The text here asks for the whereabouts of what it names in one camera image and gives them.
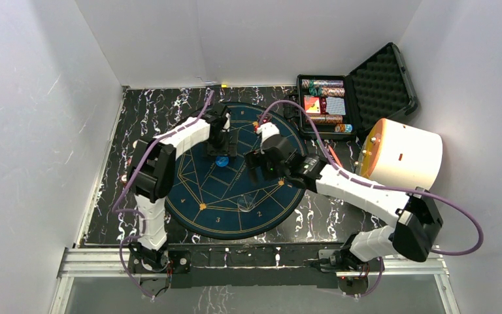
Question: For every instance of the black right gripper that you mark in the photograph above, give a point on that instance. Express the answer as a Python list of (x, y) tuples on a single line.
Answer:
[(254, 160)]

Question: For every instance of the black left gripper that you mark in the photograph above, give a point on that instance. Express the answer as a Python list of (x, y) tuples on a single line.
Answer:
[(221, 146)]

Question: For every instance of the blue small blind button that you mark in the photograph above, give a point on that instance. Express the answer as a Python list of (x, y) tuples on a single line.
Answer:
[(222, 161)]

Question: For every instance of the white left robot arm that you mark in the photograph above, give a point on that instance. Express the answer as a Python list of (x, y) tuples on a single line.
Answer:
[(152, 175)]

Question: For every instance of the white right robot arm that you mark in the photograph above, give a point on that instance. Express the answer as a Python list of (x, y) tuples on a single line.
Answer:
[(412, 220)]

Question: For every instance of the clear plastic dealer button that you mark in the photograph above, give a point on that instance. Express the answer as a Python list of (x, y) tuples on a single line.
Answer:
[(246, 203)]

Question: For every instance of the round blue poker mat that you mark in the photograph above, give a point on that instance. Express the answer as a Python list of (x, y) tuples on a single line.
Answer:
[(204, 196)]

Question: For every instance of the orange marker pen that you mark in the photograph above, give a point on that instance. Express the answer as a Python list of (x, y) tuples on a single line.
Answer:
[(334, 156)]

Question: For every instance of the poker chip row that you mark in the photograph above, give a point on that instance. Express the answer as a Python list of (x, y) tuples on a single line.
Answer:
[(325, 119), (327, 92), (318, 83)]

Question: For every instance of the red card deck box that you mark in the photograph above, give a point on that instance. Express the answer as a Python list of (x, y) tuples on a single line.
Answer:
[(312, 105)]

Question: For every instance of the top poker chip row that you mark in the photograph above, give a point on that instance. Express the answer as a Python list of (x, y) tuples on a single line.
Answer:
[(318, 83)]

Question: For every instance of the short poker chip stack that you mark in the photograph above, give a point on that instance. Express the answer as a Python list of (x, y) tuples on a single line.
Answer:
[(343, 128)]

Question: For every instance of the blue card deck in case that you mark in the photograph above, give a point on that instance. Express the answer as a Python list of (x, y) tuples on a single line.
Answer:
[(335, 105)]

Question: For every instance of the black foam-lined carrying case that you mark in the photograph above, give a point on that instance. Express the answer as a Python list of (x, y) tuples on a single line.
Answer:
[(380, 87)]

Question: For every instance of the white cylindrical drum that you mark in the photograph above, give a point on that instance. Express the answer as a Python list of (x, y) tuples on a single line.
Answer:
[(395, 154)]

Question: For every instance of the aluminium mounting rail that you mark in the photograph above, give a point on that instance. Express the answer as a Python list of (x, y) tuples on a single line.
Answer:
[(247, 265)]

